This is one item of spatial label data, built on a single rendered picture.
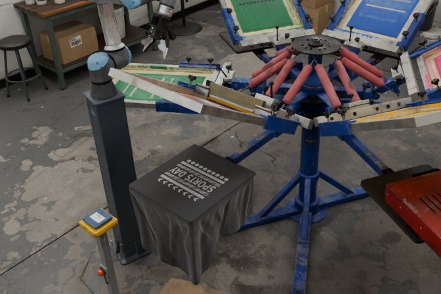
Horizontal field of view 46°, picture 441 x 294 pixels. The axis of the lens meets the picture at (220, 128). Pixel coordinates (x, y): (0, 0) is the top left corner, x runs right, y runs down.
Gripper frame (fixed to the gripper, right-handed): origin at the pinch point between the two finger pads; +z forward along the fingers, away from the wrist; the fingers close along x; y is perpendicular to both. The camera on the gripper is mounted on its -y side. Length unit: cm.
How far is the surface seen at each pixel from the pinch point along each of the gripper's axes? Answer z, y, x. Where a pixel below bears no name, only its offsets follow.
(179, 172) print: 53, -25, 18
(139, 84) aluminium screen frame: 13.1, 22.8, 19.4
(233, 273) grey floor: 117, -101, 25
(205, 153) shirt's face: 42, -42, 17
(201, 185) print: 54, -24, 35
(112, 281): 112, -2, 17
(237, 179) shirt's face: 46, -37, 46
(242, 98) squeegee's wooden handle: 6.3, -36.4, 32.6
